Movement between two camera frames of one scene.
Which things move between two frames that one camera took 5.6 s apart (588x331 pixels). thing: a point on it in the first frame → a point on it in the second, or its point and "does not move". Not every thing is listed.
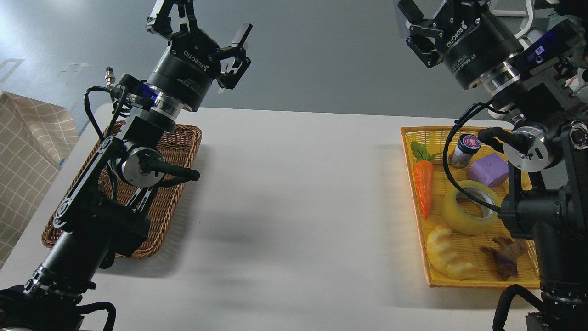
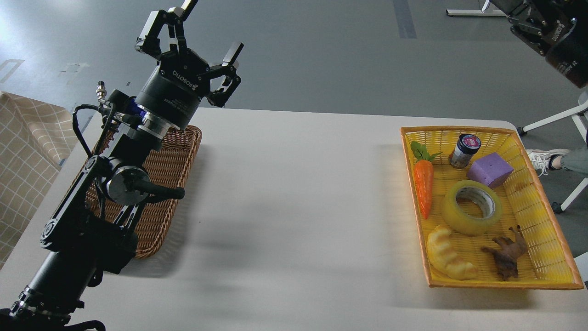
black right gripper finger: x=424 y=48 → x=530 y=21
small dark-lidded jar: x=467 y=145 does not move
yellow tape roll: x=465 y=225 does not move
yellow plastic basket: x=458 y=180 does not move
